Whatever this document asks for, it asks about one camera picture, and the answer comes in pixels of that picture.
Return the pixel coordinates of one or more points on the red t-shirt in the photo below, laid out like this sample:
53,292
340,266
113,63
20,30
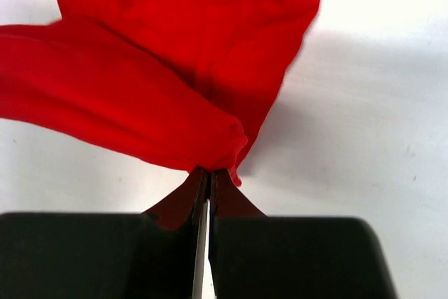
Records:
176,83

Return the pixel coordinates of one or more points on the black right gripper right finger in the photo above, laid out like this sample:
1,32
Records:
253,255

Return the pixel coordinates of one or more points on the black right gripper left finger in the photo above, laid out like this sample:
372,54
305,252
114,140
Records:
154,254

